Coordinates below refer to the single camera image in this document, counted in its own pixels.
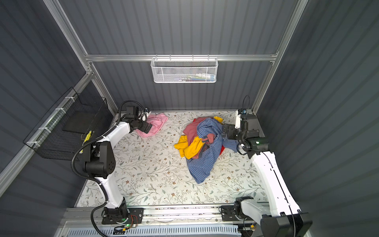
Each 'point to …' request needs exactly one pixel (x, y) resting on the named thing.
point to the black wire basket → (73, 122)
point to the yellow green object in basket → (87, 138)
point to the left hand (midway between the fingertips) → (142, 122)
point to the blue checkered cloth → (202, 166)
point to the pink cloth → (156, 121)
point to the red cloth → (222, 149)
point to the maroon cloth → (191, 131)
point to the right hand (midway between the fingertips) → (233, 128)
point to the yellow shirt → (188, 150)
